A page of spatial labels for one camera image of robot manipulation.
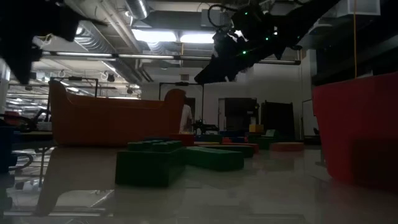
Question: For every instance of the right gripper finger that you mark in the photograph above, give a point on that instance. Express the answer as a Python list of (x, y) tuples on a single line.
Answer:
[(213, 67), (231, 71)]

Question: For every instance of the small red block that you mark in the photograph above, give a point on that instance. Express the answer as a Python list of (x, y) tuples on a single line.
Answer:
[(183, 139)]

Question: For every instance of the green studded block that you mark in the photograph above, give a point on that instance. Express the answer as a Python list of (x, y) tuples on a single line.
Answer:
[(143, 168), (217, 151)]

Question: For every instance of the long green block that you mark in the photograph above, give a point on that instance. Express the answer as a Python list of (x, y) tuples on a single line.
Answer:
[(214, 160)]

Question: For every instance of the long coral block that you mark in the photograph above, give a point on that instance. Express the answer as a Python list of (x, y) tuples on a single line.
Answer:
[(287, 147)]

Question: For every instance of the orange plastic bin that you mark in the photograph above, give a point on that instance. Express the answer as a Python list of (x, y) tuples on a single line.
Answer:
[(109, 121)]

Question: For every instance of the red plastic tray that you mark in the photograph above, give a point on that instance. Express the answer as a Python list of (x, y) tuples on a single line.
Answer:
[(357, 130)]

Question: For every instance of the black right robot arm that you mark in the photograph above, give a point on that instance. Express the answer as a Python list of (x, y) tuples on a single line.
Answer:
[(298, 21)]

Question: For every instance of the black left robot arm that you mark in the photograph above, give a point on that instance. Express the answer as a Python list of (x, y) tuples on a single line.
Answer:
[(37, 15)]

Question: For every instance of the ceiling light panel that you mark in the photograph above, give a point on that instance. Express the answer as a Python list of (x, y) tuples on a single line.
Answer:
[(196, 38), (155, 35)]

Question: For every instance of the black panel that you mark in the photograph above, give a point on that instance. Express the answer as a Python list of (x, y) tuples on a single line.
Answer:
[(239, 112), (276, 118)]

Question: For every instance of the person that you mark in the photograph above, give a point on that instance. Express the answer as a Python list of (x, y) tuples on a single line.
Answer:
[(186, 119)]

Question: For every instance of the grey horizontal pipe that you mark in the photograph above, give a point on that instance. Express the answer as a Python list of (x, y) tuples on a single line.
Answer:
[(84, 54)]

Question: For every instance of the small yellow block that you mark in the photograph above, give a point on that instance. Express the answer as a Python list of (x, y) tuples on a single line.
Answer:
[(256, 128)]

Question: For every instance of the white container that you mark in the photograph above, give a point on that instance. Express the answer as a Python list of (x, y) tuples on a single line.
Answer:
[(43, 126)]

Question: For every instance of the small green block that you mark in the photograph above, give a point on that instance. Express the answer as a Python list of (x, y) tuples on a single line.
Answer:
[(211, 138)]

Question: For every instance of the olive green block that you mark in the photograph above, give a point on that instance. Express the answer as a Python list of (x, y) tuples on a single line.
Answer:
[(270, 133)]

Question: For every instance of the long yellow block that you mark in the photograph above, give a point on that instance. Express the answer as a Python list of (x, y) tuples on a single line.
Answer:
[(206, 143)]

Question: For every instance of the whiteboard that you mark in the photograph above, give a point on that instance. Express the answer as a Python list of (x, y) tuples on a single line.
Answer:
[(308, 118)]

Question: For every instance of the dark blue block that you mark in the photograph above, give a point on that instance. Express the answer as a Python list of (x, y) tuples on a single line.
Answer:
[(6, 146)]

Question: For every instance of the small blue block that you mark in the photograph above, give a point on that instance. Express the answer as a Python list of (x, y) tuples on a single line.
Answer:
[(155, 139)]

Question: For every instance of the black ceiling camera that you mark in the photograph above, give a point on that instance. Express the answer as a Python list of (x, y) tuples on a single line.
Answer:
[(295, 47)]

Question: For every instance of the black frame rig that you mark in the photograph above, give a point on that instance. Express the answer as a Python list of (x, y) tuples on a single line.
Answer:
[(73, 78)]

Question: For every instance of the silver spiral air duct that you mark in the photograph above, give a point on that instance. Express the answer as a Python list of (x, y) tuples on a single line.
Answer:
[(93, 37)]

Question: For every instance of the silver round air duct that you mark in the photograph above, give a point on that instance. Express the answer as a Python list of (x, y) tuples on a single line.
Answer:
[(138, 9)]

